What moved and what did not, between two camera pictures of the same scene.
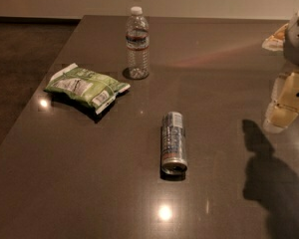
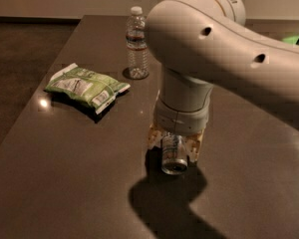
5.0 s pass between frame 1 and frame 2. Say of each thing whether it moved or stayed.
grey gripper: moved
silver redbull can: stayed
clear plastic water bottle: stayed
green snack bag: stayed
